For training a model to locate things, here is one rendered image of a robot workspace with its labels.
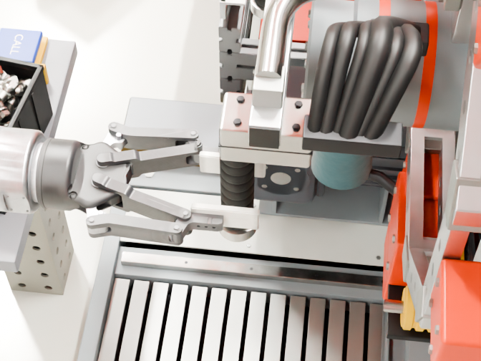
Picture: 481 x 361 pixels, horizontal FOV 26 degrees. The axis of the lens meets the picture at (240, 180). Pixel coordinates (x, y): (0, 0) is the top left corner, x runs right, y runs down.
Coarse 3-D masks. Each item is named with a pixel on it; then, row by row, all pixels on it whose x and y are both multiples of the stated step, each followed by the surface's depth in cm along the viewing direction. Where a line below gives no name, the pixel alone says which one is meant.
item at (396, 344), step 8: (384, 312) 179; (384, 320) 178; (384, 328) 176; (384, 336) 175; (384, 344) 174; (392, 344) 174; (400, 344) 174; (384, 352) 172; (392, 352) 173; (400, 352) 173; (384, 360) 171; (392, 360) 172; (400, 360) 172
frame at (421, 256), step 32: (480, 96) 90; (416, 128) 140; (480, 128) 90; (416, 160) 137; (448, 160) 137; (480, 160) 91; (416, 192) 134; (448, 192) 95; (480, 192) 91; (416, 224) 131; (448, 224) 94; (480, 224) 93; (416, 256) 125; (448, 256) 98; (480, 256) 101; (416, 288) 117; (416, 320) 112
